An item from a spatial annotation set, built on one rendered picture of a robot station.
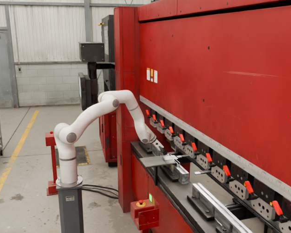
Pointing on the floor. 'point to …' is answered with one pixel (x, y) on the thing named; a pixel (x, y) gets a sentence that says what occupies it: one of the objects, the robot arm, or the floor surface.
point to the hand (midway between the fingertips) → (163, 151)
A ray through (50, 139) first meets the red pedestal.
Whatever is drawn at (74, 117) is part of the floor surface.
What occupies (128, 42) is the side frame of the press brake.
